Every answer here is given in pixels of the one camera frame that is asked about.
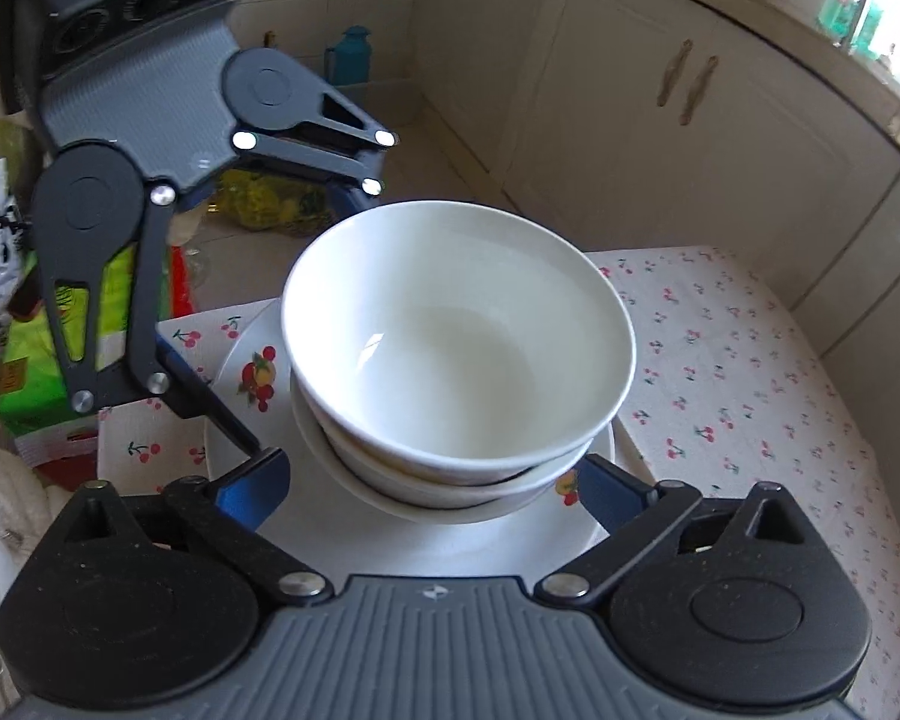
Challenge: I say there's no metal kitchen faucet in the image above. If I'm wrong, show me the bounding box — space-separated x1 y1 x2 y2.
847 0 880 53

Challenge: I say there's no yellow plastic bag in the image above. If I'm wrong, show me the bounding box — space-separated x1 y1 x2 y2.
208 169 332 237

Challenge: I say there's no brass cabinet handle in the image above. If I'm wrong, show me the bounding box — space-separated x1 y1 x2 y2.
679 56 721 125
656 39 695 110

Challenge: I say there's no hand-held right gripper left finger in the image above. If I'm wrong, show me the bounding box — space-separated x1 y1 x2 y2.
64 447 336 606

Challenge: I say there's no person's white jacket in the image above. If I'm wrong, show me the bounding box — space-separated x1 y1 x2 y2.
0 420 72 720

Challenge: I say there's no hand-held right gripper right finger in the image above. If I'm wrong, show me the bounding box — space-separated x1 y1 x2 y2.
534 454 807 606

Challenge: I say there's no green dish soap bottle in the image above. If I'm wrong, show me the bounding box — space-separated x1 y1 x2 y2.
817 0 878 46

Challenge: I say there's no teal thermos jug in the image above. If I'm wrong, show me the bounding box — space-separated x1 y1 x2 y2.
324 25 374 87

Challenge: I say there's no cherry print tablecloth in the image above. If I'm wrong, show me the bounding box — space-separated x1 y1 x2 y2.
96 244 900 720

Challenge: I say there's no green tissue pack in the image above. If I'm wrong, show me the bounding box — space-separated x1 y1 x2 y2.
0 240 177 440

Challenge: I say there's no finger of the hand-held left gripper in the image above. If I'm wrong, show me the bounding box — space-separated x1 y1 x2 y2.
232 86 402 230
41 187 283 464

